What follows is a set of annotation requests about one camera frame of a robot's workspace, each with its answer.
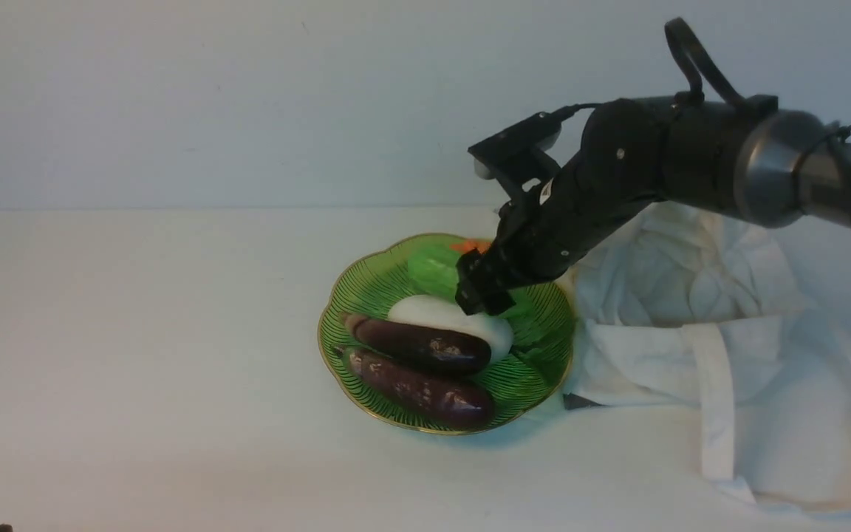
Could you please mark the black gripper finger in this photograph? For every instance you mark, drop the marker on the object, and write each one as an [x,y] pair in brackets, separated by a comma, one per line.
[482,284]

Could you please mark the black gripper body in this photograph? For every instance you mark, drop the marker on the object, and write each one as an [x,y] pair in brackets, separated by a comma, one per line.
[612,175]

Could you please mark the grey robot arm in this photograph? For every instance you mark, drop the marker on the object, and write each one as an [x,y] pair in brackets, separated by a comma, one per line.
[755,163]

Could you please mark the white cloth tote bag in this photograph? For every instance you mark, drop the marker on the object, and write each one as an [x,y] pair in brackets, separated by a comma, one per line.
[681,307]

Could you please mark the white eggplant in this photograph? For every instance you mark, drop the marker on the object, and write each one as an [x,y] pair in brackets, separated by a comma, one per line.
[430,311]

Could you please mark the orange mini pumpkin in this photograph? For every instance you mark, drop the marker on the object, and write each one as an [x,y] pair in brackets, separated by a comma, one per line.
[466,246]

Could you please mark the upper purple eggplant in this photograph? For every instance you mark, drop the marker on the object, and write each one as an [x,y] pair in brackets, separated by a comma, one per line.
[447,352]

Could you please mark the purple eggplant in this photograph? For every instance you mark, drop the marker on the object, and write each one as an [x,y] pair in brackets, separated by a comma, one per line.
[456,404]
[447,352]

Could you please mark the green ribbed plate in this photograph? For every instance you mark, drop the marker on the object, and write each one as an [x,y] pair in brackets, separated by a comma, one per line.
[537,365]

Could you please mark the lower purple eggplant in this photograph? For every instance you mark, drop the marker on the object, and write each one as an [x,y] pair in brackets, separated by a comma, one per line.
[456,404]

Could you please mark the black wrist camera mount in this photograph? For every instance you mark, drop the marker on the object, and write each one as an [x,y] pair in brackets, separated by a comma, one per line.
[518,155]

